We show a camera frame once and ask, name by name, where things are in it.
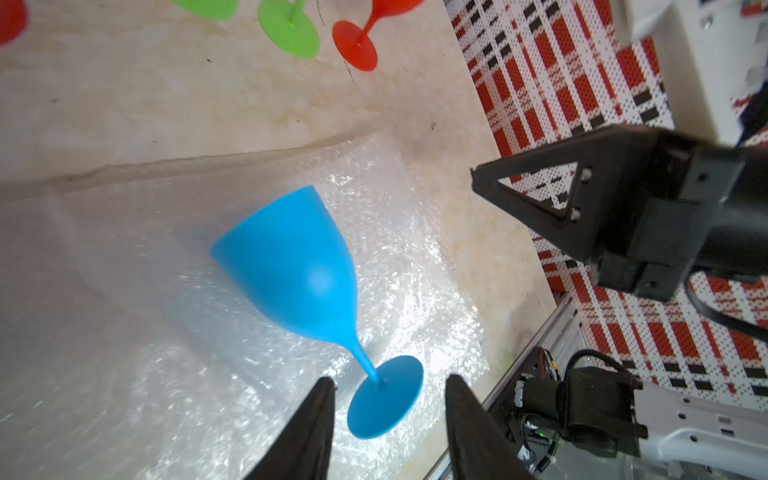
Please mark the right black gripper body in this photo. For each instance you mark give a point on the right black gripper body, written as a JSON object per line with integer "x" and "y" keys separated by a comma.
{"x": 673, "y": 206}

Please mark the green glass bundle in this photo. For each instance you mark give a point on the green glass bundle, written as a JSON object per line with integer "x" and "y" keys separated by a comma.
{"x": 289, "y": 28}

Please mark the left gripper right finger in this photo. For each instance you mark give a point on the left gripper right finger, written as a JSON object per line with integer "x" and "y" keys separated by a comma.
{"x": 477, "y": 449}

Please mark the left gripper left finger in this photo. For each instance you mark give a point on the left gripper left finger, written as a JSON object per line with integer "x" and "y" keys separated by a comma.
{"x": 303, "y": 448}

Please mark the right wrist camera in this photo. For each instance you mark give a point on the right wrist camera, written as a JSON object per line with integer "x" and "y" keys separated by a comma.
{"x": 709, "y": 52}

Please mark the red plastic wine glass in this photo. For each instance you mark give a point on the red plastic wine glass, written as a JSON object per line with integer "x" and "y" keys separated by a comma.
{"x": 354, "y": 43}

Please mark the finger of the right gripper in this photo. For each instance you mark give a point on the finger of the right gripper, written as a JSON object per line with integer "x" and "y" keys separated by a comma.
{"x": 569, "y": 191}

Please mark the light blue glass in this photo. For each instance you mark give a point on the light blue glass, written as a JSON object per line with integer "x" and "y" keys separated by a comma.
{"x": 292, "y": 262}

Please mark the red glass bundle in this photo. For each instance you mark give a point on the red glass bundle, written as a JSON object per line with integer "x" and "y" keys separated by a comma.
{"x": 13, "y": 20}

